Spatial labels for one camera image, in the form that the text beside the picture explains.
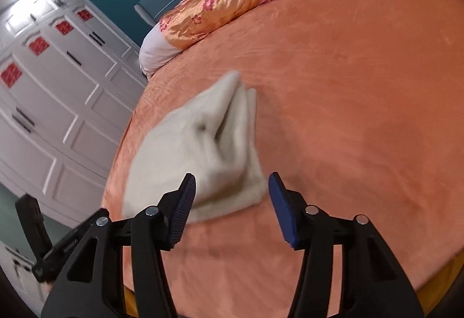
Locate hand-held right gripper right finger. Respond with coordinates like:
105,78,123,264
267,172,425,318

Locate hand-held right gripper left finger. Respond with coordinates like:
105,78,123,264
41,173,198,318

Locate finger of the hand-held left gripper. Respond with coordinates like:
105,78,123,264
51,207,110,270

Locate white knit sweater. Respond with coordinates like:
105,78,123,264
121,71,267,225

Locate orange plush blanket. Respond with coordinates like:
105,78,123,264
99,0,464,318

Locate white panelled wardrobe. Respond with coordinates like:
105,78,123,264
0,0,149,222

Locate white door with handle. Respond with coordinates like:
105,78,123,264
0,240,49,309

